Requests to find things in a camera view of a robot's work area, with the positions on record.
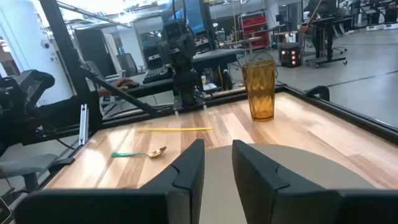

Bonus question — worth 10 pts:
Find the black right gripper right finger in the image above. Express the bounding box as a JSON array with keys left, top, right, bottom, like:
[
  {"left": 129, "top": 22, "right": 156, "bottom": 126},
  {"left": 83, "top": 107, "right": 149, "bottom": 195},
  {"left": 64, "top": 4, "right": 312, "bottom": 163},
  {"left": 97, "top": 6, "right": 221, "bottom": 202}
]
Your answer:
[{"left": 232, "top": 139, "right": 398, "bottom": 224}]

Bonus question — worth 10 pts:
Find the red storage shelving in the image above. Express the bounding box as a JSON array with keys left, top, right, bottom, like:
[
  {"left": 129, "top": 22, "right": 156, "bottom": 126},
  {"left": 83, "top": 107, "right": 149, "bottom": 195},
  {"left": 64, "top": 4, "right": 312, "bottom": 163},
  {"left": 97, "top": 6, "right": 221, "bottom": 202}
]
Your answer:
[{"left": 238, "top": 15, "right": 270, "bottom": 50}]

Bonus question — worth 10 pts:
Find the silver aluminium extrusion bracket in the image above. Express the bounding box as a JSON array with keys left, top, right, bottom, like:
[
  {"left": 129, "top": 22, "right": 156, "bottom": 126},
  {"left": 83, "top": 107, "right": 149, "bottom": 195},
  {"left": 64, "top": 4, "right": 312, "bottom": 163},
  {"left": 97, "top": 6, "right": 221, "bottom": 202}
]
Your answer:
[{"left": 78, "top": 103, "right": 90, "bottom": 146}]

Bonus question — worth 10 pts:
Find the grey padded stool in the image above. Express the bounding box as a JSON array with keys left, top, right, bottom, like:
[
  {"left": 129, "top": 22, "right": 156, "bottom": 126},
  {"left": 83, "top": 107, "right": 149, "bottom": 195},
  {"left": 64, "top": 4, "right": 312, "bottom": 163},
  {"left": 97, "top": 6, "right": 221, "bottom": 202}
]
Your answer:
[{"left": 0, "top": 142, "right": 59, "bottom": 191}]

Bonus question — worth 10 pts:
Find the round grey placemat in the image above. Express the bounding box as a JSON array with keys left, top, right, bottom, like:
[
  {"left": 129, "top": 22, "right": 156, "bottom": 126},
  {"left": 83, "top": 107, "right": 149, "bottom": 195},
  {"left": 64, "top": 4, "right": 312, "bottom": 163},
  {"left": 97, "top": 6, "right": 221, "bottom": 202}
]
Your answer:
[{"left": 198, "top": 142, "right": 377, "bottom": 224}]

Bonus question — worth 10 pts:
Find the black diagonal frame brace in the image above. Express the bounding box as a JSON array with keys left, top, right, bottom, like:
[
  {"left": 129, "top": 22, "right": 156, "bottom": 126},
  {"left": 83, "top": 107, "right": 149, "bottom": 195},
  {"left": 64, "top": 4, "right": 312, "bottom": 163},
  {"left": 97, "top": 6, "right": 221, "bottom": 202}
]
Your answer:
[{"left": 77, "top": 58, "right": 160, "bottom": 116}]

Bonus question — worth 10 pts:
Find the black office desk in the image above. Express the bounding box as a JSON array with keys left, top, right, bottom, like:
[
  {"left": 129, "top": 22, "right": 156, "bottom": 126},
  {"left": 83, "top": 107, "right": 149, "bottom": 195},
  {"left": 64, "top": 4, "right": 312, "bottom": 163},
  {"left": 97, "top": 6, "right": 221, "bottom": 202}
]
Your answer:
[{"left": 123, "top": 48, "right": 247, "bottom": 99}]

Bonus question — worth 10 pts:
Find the gold spoon with green handle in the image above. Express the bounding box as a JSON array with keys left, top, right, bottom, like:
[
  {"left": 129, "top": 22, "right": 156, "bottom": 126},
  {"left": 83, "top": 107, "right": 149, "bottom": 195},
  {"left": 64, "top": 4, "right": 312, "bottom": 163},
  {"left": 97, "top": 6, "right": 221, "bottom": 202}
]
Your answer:
[{"left": 111, "top": 146, "right": 167, "bottom": 159}]

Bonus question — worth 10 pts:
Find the black box with red lights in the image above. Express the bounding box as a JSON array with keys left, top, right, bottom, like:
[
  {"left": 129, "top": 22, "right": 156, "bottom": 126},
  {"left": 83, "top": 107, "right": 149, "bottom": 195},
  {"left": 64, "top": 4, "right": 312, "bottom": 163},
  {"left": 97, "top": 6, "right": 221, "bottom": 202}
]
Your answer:
[{"left": 278, "top": 42, "right": 302, "bottom": 68}]

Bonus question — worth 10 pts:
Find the black wheeled standing desk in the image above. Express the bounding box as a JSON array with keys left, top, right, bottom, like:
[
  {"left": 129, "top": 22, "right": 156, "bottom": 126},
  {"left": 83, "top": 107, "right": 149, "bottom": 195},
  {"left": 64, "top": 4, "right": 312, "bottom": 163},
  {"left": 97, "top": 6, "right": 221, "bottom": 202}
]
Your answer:
[{"left": 305, "top": 16, "right": 354, "bottom": 68}]

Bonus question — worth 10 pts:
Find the amber faceted plastic cup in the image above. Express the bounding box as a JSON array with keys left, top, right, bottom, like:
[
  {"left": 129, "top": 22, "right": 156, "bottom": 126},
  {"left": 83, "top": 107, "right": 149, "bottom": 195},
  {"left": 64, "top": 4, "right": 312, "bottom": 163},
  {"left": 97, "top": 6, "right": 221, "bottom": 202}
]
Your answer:
[{"left": 241, "top": 59, "right": 277, "bottom": 122}]

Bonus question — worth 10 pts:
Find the thin yellow straw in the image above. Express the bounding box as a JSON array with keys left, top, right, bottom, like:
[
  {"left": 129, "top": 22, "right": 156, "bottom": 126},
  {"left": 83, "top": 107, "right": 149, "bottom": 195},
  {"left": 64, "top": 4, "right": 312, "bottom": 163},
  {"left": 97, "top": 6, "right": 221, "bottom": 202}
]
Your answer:
[{"left": 137, "top": 126, "right": 213, "bottom": 133}]

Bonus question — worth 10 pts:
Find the person's hand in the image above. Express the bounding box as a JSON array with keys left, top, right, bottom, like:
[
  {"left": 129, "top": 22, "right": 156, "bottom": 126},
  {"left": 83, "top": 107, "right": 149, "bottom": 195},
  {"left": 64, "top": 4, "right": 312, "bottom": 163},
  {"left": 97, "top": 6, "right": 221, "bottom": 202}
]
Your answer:
[{"left": 109, "top": 77, "right": 135, "bottom": 91}]

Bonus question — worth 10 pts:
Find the black computer keyboard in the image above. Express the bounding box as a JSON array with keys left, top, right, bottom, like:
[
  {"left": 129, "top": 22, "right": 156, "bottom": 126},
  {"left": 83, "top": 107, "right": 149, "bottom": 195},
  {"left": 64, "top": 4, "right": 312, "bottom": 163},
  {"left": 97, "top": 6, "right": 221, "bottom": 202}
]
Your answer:
[{"left": 142, "top": 65, "right": 174, "bottom": 85}]

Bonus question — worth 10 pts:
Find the person's forearm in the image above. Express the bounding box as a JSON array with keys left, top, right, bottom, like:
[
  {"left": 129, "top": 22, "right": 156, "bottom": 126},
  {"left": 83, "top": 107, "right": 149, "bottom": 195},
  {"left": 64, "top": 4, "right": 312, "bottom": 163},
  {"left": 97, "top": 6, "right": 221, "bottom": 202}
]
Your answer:
[{"left": 34, "top": 88, "right": 112, "bottom": 128}]

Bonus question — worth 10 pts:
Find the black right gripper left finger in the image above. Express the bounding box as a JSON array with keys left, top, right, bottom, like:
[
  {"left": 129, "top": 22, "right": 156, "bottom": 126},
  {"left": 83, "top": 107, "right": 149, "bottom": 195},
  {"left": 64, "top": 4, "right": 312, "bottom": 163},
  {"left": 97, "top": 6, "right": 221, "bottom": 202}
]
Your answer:
[{"left": 14, "top": 139, "right": 205, "bottom": 224}]

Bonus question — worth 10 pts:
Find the grey office chair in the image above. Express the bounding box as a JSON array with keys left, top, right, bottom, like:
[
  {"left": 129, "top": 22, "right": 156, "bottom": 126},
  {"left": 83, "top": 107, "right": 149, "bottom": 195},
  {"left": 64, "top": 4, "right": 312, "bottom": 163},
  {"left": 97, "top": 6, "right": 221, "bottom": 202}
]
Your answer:
[{"left": 116, "top": 52, "right": 139, "bottom": 78}]

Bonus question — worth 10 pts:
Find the black frame upright post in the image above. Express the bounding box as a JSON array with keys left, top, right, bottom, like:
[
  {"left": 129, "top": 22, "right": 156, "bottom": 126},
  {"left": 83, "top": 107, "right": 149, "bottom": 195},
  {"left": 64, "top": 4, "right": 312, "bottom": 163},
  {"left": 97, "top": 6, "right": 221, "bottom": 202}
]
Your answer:
[{"left": 39, "top": 0, "right": 103, "bottom": 133}]

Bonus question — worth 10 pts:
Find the black table corner bracket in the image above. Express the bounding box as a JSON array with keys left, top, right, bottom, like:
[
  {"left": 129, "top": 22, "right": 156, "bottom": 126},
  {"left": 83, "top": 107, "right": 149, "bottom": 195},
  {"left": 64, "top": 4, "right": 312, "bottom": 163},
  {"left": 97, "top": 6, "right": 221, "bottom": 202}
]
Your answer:
[{"left": 304, "top": 85, "right": 331, "bottom": 102}]

